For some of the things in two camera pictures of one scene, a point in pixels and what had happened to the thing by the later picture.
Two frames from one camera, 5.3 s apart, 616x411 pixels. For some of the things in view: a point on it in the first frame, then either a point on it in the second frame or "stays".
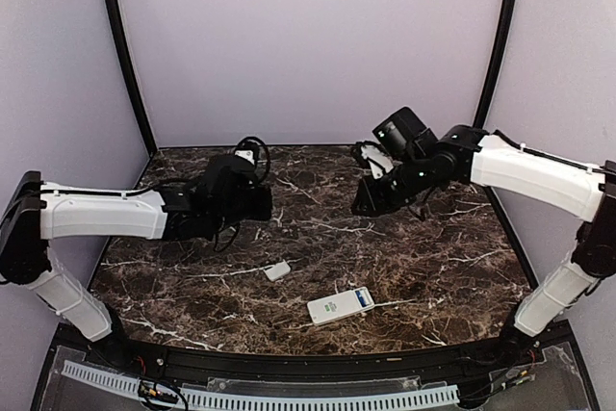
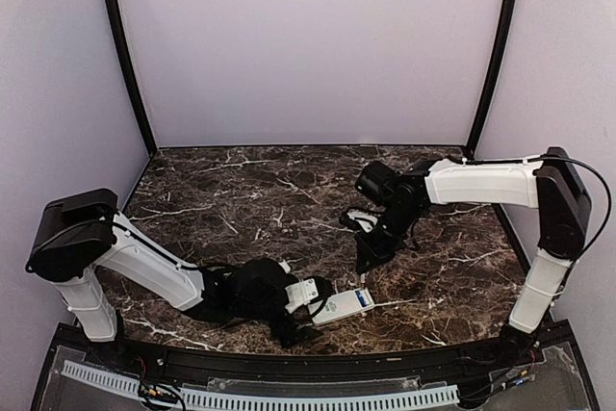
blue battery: (360, 298) stays
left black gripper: (262, 211) → (296, 337)
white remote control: (335, 306) stays
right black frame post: (510, 12) stays
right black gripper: (376, 205) → (375, 254)
